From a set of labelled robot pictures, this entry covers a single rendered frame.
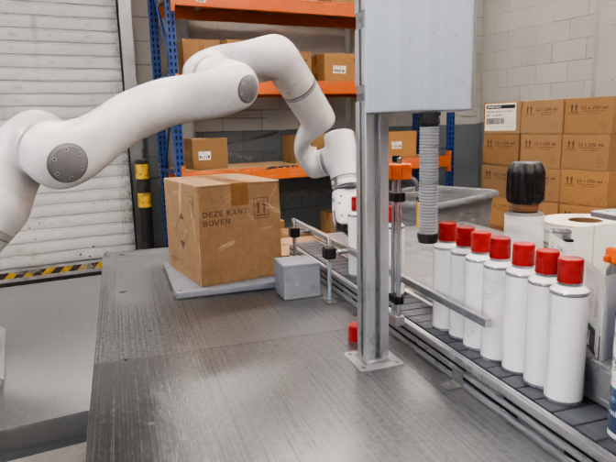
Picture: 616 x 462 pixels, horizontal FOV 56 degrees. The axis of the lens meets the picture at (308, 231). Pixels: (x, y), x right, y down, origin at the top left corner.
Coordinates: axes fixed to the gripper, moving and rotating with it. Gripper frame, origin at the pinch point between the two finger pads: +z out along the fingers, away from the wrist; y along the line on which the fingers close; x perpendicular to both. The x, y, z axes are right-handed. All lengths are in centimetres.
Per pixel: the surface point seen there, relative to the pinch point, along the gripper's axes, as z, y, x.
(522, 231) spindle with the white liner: 6.6, 22.4, -38.2
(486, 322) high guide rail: 24, -8, -62
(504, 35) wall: -268, 372, 344
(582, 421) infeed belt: 38, -6, -76
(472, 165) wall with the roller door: -146, 358, 429
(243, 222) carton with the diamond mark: -10.4, -27.9, 8.9
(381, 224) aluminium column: 4, -17, -50
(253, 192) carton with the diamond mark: -18.0, -24.7, 6.5
